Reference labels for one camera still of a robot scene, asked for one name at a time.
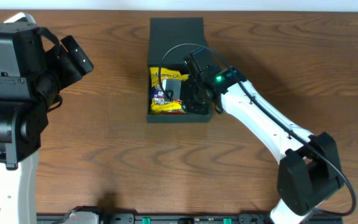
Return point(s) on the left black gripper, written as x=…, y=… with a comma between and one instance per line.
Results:
x=66, y=62

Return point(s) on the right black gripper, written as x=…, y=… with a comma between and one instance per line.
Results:
x=194, y=94

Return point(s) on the yellow snack bag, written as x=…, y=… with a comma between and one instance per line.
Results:
x=157, y=79

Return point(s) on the dark green lidded box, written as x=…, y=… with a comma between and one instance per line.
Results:
x=166, y=33

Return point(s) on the green red KitKat Milo bar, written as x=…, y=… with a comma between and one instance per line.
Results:
x=177, y=100

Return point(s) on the purple Dairy Milk bar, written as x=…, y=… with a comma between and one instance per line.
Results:
x=157, y=96

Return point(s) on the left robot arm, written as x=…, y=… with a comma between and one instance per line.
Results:
x=21, y=125

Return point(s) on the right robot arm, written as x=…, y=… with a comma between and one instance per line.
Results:
x=309, y=166

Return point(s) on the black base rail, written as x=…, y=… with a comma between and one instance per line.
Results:
x=96, y=215

